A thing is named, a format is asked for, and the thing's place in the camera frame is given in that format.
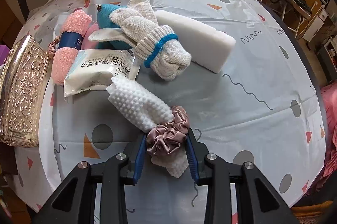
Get mauve satin scrunchie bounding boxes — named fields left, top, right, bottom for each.
left=146, top=106, right=190, bottom=156

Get white sponge block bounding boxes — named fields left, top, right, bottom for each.
left=155, top=10, right=236, bottom=73

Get purple tissue box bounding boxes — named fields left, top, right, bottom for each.
left=0, top=45, right=10, bottom=65

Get white waffle cloth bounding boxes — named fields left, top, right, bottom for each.
left=106, top=75, right=189, bottom=178

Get wicker chair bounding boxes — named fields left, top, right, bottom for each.
left=291, top=201, right=333, bottom=224

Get ornate gold tissue box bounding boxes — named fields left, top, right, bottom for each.
left=1, top=35, right=51, bottom=147

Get pink bedding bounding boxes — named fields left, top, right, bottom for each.
left=317, top=81, right=337, bottom=189

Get white knit gloves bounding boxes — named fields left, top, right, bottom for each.
left=88, top=0, right=191, bottom=80

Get wet wipes pack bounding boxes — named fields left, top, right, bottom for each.
left=63, top=49, right=140, bottom=98

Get pink towel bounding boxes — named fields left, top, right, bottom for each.
left=51, top=10, right=92, bottom=86

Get striped pink scrunchie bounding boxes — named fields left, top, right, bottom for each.
left=47, top=36, right=60, bottom=59

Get blue plush toy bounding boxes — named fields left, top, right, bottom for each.
left=95, top=4, right=131, bottom=50

